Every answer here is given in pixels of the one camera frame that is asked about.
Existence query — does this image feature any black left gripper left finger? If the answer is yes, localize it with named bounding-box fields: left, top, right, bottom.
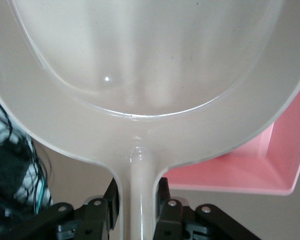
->
left=0, top=177, right=121, bottom=240

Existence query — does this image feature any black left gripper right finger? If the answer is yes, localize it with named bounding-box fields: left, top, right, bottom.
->
left=153, top=177, right=261, bottom=240

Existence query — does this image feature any beige plastic dustpan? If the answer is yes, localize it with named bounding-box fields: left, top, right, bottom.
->
left=0, top=0, right=300, bottom=240

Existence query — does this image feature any pink plastic bin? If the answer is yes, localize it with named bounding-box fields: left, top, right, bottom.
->
left=162, top=72, right=300, bottom=197

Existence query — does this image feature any black cable bundle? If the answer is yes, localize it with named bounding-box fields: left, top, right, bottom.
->
left=0, top=97, right=53, bottom=216

